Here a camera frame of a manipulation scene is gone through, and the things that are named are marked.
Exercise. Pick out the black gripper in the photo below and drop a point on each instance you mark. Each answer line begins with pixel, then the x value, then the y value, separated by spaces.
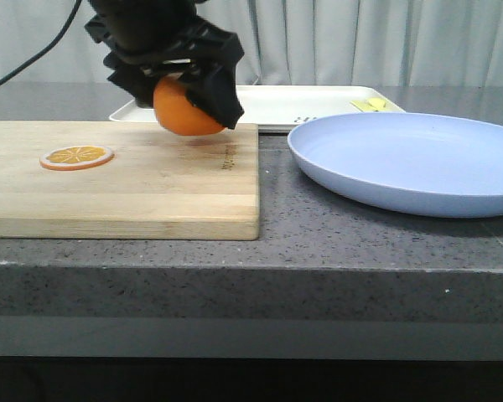
pixel 149 39

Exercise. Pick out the whole orange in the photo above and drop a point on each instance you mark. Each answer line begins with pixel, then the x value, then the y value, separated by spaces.
pixel 175 113

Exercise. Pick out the light blue plate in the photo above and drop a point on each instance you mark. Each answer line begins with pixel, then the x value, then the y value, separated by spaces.
pixel 414 163

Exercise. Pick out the white rectangular tray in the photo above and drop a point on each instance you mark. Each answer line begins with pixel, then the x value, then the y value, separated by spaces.
pixel 279 108

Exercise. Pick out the wooden cutting board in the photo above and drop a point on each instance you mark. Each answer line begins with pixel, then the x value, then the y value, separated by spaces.
pixel 158 185

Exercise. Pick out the grey curtain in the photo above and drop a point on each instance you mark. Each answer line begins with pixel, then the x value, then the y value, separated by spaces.
pixel 370 43

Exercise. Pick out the orange slice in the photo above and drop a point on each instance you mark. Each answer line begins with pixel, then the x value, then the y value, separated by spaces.
pixel 76 158

